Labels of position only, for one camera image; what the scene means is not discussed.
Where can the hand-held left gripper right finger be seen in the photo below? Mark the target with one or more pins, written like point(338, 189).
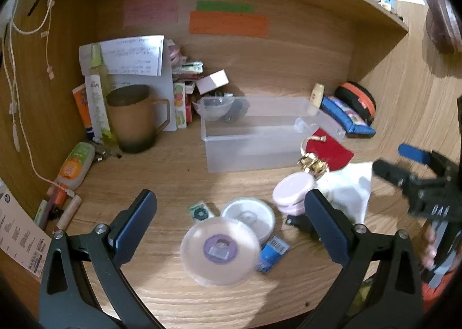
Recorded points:
point(325, 228)

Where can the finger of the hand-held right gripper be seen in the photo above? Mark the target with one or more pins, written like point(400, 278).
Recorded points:
point(415, 153)
point(391, 172)

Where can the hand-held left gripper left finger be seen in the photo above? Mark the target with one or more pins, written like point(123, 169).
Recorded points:
point(139, 219)

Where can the white cloth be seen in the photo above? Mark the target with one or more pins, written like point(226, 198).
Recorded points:
point(350, 188)

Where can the pink round desktop vacuum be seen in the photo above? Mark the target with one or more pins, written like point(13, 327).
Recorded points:
point(292, 192)

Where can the red fabric pouch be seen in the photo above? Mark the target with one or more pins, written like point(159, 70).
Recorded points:
point(334, 154)

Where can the clear round jar purple label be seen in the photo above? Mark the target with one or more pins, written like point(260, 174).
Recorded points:
point(220, 251)

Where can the clear plastic storage box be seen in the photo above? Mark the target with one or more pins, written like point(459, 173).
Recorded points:
point(252, 150)

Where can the wooden desktop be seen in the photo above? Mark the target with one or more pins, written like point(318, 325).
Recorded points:
point(162, 177)

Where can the person's right hand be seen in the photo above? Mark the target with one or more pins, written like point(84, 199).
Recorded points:
point(429, 249)

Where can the black clip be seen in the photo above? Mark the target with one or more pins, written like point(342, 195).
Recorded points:
point(299, 224)

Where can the blue packet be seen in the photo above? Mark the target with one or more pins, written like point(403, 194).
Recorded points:
point(272, 253)

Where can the small green packet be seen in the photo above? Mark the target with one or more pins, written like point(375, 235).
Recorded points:
point(199, 210)

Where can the cream lip balm stick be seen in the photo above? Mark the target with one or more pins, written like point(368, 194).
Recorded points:
point(69, 211)

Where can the blue patchwork pencil case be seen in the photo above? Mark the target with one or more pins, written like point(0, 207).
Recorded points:
point(348, 116)

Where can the white round lid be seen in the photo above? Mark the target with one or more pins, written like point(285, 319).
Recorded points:
point(249, 217)

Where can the black orange round case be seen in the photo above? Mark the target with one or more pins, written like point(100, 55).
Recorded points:
point(357, 96)

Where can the orange green tube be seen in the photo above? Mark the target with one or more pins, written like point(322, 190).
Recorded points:
point(74, 166)

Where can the brown mug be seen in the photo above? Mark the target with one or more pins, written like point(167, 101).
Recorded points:
point(130, 119)

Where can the cream bottle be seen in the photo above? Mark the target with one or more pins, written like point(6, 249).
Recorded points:
point(317, 96)

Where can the printed paper receipt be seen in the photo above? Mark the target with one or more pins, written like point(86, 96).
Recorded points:
point(21, 235)

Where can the fruit print box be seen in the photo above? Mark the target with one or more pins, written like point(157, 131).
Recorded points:
point(179, 105)

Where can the pale green spray bottle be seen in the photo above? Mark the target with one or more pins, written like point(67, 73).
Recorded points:
point(99, 98)

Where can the clear plastic bowl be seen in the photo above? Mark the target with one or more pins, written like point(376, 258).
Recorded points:
point(213, 109)

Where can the brown round object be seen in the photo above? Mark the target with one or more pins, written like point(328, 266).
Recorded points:
point(442, 18)

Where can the wooden desk hutch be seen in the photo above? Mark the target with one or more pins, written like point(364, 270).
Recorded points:
point(296, 58)

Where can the small white box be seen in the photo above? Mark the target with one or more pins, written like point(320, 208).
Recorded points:
point(213, 82)

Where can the stack of small packets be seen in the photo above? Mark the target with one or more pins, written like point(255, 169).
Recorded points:
point(187, 69)

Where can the white handwritten paper sheet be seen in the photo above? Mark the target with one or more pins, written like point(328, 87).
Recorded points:
point(133, 55)

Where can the pink plastic packets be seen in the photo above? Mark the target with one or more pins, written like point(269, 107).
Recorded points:
point(174, 53)

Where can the pink sticky note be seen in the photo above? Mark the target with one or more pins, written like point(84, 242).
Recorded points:
point(151, 9)

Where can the orange sticky note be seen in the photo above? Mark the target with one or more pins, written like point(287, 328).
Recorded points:
point(229, 24)

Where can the green sticky note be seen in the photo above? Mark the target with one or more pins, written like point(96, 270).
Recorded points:
point(223, 7)

